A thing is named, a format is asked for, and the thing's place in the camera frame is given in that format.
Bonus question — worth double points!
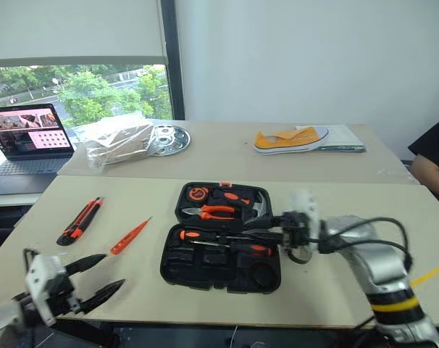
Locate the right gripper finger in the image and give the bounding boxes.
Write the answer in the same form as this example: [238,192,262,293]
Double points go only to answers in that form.
[240,214,285,232]
[238,232,285,248]

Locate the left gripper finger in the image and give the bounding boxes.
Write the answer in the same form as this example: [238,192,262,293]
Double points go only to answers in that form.
[64,253,108,276]
[79,278,127,315]

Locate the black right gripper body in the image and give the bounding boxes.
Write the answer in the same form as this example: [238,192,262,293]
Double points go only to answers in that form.
[277,211,314,265]

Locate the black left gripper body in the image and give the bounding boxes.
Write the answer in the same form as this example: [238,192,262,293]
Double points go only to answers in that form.
[46,272,84,319]

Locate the black plastic tool case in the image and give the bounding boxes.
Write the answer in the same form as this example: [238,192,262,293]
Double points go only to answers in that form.
[159,181,283,295]

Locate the orange black screwdriver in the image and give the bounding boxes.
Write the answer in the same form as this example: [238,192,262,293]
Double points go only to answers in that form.
[179,228,243,242]
[189,238,274,257]

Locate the steel claw hammer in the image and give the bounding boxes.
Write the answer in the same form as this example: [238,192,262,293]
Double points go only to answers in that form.
[211,189,272,220]

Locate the orange black utility knife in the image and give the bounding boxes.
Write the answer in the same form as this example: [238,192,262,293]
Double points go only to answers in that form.
[56,196,106,247]

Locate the orange tester screwdriver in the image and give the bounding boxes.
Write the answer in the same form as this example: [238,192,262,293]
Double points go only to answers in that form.
[109,216,154,256]

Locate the orange tape measure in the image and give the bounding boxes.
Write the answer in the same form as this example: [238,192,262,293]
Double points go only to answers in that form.
[188,185,208,202]

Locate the yellow canvas sneaker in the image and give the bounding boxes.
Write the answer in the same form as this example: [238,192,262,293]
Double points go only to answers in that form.
[254,126,330,157]

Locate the thin booklet stack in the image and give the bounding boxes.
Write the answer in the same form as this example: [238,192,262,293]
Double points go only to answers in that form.
[295,123,367,154]

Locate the clear bag with cardboard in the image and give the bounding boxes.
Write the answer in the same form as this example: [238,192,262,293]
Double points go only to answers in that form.
[84,115,156,174]

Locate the round silver metal plate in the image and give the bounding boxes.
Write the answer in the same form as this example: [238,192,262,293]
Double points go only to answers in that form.
[146,123,192,158]

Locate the grey open laptop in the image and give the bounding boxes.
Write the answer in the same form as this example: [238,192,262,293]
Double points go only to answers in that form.
[0,102,78,197]

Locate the yellow zip tie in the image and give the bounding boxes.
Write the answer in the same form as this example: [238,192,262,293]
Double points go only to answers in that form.
[370,264,439,314]

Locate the person in black shirt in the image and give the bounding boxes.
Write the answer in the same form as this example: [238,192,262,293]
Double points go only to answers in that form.
[407,112,439,215]

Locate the white roller blind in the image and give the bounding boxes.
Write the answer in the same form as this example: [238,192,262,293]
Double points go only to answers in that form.
[0,0,169,69]

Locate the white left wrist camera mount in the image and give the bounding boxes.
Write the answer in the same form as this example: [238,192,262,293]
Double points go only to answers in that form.
[23,253,78,326]

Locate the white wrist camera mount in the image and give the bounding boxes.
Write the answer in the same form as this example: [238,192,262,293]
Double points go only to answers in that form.
[23,253,78,326]
[287,187,328,255]

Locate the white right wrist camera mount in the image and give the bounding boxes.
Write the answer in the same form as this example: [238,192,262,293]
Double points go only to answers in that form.
[287,187,328,255]

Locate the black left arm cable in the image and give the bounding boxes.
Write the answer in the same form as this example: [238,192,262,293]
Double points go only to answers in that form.
[11,247,40,302]

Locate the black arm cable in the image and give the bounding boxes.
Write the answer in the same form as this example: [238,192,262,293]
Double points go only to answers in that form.
[11,247,40,302]
[306,216,414,272]

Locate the orange handled pliers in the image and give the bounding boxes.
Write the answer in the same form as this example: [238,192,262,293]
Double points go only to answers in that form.
[181,204,237,221]

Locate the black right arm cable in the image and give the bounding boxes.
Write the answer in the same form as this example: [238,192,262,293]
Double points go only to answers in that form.
[306,216,414,272]

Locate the black window frame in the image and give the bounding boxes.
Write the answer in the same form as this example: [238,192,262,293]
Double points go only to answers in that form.
[159,0,186,121]

